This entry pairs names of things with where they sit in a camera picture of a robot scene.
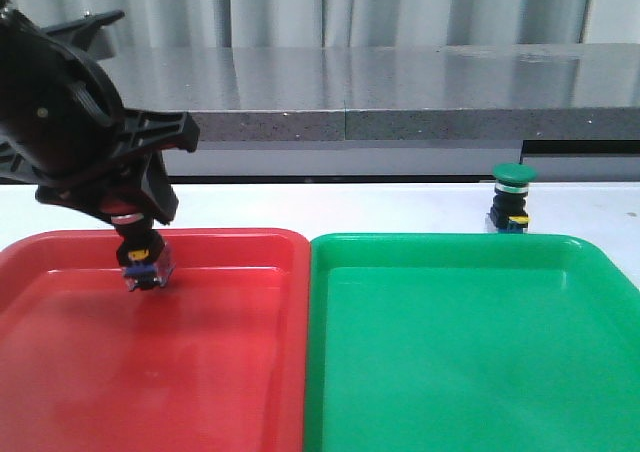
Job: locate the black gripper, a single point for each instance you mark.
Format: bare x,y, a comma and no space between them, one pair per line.
64,126

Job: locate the red mushroom push button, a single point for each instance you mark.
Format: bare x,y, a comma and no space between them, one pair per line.
144,256

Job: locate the green mushroom push button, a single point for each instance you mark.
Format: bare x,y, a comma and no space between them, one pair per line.
511,187

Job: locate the white curtain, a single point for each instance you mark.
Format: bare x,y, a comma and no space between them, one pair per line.
325,23

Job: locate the red plastic tray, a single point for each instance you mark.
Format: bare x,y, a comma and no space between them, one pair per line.
215,361

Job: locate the green plastic tray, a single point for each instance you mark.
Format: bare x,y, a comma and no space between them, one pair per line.
464,342

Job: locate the grey stone counter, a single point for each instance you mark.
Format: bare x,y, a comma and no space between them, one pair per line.
570,111

